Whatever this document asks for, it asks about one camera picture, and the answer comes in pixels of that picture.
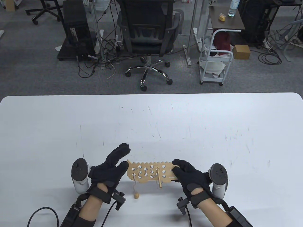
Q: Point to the person's left hand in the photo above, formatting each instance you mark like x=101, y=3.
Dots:
x=106, y=175

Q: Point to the person's right hand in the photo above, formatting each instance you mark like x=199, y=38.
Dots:
x=194, y=179

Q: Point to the wooden crocodile lacing toy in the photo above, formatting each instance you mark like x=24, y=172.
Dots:
x=170, y=177

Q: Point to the person's left forearm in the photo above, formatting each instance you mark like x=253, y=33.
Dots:
x=91, y=208

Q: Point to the person's right forearm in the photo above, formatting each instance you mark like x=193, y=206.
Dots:
x=215, y=214

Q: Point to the black grey right hand controller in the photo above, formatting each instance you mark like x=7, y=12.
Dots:
x=219, y=175

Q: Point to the black grey hand controller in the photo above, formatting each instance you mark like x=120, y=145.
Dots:
x=219, y=175
x=79, y=170

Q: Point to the black grey left hand controller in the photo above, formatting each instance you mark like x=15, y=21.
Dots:
x=79, y=170

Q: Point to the black right glove sensor module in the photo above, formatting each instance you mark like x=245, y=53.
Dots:
x=183, y=205

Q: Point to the black glove sensor module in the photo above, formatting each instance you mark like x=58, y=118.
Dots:
x=183, y=205
x=119, y=199

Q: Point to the black left glove sensor module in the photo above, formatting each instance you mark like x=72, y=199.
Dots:
x=119, y=199

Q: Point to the white cloth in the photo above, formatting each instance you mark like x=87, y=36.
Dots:
x=213, y=66

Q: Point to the white rolling cart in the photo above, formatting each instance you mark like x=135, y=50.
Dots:
x=227, y=68

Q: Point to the brown cardboard box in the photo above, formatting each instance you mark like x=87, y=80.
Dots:
x=241, y=52

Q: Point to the white paper sheet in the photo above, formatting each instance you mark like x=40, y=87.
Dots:
x=58, y=48

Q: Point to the dark red bag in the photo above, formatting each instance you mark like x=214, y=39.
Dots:
x=222, y=41

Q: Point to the grey desk leg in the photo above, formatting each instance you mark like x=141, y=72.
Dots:
x=286, y=53

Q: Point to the black computer tower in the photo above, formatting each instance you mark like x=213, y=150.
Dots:
x=75, y=21

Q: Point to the black mesh office chair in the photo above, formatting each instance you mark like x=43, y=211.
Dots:
x=149, y=21

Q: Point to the dark brown side table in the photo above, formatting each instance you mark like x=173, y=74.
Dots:
x=228, y=23

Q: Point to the small yellow case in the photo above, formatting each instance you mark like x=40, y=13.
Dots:
x=221, y=17

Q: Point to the black equipment cabinet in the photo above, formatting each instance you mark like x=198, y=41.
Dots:
x=253, y=21

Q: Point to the clear plastic box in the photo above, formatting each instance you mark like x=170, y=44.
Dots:
x=101, y=4

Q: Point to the white floor object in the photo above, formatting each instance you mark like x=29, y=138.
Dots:
x=1, y=34

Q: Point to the clear water bottle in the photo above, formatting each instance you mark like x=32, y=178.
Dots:
x=233, y=7

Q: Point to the black swivel chair base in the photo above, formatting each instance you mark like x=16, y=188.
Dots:
x=45, y=7

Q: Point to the small cardboard box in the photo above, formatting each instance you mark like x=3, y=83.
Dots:
x=9, y=5

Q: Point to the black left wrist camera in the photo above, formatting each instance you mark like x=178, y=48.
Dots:
x=71, y=214

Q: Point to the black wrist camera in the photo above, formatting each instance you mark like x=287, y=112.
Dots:
x=71, y=214
x=240, y=217

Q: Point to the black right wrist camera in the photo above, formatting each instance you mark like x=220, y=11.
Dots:
x=240, y=217

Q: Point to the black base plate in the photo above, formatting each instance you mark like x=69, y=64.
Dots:
x=65, y=53

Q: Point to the aluminium frame post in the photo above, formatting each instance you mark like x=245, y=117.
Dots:
x=192, y=23
x=94, y=23

